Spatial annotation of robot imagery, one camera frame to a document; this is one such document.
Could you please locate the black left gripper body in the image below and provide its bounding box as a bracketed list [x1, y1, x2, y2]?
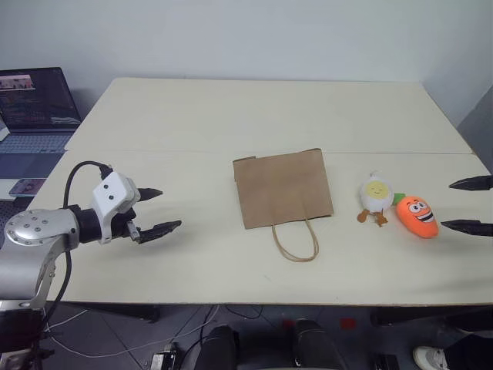
[111, 207, 142, 244]

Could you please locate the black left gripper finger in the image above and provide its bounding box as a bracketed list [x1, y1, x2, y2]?
[136, 220, 183, 245]
[137, 187, 164, 204]

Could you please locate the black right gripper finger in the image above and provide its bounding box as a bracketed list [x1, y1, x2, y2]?
[448, 175, 493, 193]
[441, 219, 493, 238]

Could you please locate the brown paper bag with handles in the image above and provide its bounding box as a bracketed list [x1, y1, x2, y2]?
[232, 147, 334, 264]

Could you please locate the orange carrot plush toy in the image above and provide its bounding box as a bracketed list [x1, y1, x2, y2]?
[392, 191, 440, 240]

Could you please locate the white egg plush toy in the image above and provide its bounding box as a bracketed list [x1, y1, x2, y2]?
[357, 170, 396, 228]

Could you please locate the smartphone with lit screen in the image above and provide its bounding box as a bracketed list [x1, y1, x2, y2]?
[9, 178, 47, 198]

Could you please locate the dark side desk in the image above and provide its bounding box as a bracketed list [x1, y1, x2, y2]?
[0, 87, 96, 228]

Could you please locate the dark trouser leg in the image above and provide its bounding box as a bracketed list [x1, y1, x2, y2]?
[441, 334, 493, 370]

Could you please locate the black metal floor box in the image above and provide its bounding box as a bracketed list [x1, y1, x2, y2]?
[151, 341, 181, 370]

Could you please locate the black rounded shape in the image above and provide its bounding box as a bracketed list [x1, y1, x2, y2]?
[290, 318, 348, 370]
[195, 325, 240, 370]

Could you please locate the white sneaker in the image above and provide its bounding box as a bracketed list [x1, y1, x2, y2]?
[413, 345, 450, 370]

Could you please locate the open grey laptop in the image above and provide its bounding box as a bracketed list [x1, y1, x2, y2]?
[0, 67, 83, 155]

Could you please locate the black metal stand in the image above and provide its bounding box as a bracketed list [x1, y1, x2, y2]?
[0, 308, 55, 370]

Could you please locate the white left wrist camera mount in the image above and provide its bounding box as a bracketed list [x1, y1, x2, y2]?
[91, 172, 142, 246]

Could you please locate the black left wrist camera cable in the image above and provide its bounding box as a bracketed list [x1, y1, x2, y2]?
[45, 160, 115, 314]

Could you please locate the black floor cable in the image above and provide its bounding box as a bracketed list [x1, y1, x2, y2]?
[179, 306, 220, 370]

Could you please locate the white floor cable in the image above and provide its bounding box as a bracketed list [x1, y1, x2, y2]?
[42, 306, 220, 358]

